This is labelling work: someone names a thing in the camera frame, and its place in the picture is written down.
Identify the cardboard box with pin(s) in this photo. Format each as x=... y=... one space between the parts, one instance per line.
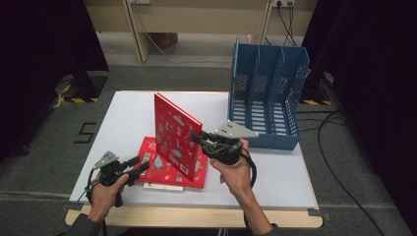
x=164 y=40

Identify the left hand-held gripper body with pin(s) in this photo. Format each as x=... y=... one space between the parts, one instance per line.
x=109 y=173

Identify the person's left hand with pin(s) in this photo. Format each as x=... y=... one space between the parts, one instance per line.
x=103 y=200

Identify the black stand base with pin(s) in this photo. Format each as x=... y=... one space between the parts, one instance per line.
x=88 y=85
x=314 y=88

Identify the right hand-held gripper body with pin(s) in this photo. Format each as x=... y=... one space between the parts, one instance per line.
x=226 y=150

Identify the person's right hand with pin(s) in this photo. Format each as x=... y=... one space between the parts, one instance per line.
x=237 y=177

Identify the white wall socket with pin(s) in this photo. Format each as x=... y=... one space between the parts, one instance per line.
x=283 y=2

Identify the yellow black hazard tape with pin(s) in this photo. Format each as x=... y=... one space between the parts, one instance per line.
x=316 y=102
x=78 y=100

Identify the blue plastic file rack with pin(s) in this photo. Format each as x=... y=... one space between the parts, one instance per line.
x=262 y=137

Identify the grey tape piece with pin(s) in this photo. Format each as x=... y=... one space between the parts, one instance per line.
x=319 y=213
x=70 y=206

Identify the white book with green leaf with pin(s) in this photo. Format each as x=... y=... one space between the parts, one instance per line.
x=164 y=187

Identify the black curtain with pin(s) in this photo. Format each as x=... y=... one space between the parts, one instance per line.
x=377 y=82
x=39 y=65

